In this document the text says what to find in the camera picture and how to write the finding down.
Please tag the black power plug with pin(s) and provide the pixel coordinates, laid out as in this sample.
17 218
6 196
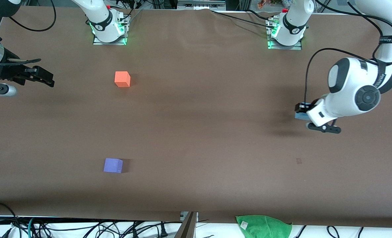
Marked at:
163 229

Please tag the aluminium frame with sockets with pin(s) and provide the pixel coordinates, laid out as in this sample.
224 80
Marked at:
200 4

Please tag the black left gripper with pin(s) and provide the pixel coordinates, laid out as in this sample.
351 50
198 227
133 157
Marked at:
303 107

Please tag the orange foam block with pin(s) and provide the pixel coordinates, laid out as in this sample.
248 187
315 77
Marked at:
122 79

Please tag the purple foam block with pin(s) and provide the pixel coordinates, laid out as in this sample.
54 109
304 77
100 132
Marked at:
113 165

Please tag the blue foam block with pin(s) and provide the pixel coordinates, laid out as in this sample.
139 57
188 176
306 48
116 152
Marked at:
300 116

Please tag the grey metal post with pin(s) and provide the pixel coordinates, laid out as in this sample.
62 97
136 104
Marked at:
187 228

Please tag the orange toy pile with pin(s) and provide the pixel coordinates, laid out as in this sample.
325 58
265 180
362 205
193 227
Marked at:
272 4

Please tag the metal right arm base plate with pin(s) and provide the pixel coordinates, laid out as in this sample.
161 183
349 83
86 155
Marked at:
116 43

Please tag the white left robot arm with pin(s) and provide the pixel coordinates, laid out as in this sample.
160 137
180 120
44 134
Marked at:
348 86

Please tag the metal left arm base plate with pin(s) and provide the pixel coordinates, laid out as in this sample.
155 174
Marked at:
291 48

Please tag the white socket box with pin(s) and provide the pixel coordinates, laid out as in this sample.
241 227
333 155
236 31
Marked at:
182 215

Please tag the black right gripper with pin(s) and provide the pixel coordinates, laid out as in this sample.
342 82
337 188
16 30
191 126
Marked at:
11 71

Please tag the brown table cover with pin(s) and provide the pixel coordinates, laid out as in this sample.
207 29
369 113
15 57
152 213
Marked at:
196 148

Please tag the green cloth with label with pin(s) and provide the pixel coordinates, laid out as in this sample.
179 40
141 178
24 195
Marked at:
265 228

